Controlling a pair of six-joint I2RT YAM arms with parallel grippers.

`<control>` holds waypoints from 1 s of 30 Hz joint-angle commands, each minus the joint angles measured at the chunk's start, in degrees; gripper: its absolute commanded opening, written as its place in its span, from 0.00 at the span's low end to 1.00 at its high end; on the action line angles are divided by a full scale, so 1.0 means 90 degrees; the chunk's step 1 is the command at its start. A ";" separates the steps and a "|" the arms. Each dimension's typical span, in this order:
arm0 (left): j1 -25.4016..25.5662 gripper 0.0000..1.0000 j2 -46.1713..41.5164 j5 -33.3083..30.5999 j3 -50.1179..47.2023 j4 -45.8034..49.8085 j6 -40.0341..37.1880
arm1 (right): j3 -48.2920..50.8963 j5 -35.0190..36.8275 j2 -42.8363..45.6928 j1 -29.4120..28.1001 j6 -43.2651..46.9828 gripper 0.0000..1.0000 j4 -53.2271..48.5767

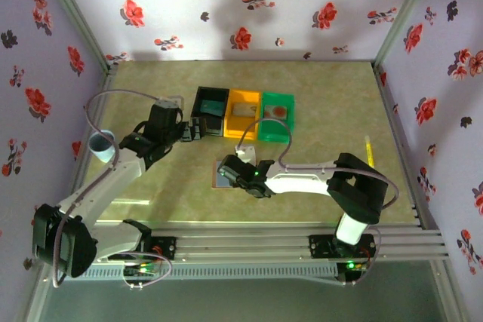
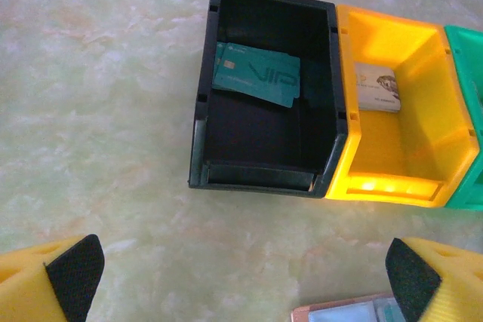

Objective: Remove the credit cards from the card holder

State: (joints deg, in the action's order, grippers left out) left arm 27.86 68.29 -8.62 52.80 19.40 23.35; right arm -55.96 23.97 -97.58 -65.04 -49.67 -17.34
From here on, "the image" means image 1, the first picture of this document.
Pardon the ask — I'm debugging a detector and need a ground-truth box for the teal plastic card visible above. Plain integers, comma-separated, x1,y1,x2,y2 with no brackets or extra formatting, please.
198,99,226,118

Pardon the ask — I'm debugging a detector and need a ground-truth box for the grey beige card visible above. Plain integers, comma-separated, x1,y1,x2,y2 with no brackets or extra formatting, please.
230,103,258,116

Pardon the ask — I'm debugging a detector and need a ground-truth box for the white card with red circles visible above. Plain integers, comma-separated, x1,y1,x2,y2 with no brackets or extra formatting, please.
263,105,288,119

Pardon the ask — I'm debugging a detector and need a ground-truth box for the black plastic bin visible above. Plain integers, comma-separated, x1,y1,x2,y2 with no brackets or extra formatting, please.
190,86,230,138

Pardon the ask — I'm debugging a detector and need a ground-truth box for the yellow plastic bin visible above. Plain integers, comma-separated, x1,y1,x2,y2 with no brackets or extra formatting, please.
223,88,263,140

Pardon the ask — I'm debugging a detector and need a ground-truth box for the green plastic bin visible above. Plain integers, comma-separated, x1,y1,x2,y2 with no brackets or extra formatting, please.
258,90,295,145

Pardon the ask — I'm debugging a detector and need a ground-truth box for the blue grey mug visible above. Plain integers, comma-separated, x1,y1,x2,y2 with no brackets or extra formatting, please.
88,130,118,164

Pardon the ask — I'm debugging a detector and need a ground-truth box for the yellow pen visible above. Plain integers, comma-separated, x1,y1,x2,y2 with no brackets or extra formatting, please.
364,135,376,168

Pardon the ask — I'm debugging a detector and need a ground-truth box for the circuit board with LED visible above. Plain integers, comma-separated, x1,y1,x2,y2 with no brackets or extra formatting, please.
337,259,369,274
122,261,159,278

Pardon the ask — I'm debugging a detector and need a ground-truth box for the aluminium side rail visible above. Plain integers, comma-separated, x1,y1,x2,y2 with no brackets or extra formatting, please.
58,67,118,236
371,61,442,231

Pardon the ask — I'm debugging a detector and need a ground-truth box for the aluminium front rail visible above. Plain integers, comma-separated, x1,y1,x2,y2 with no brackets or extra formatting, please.
37,226,450,262

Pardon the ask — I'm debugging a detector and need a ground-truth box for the grey slotted cable duct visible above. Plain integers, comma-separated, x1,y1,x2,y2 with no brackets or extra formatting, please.
48,263,339,281

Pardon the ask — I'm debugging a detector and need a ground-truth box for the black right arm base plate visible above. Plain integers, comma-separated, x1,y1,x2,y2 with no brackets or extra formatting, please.
308,234,378,261

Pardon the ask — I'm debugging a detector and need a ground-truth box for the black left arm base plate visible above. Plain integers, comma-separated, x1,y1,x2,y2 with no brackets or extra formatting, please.
108,236,178,262

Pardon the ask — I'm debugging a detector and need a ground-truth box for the aluminium corner post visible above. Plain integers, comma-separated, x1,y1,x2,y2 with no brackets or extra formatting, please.
372,0,443,70
35,0,118,74

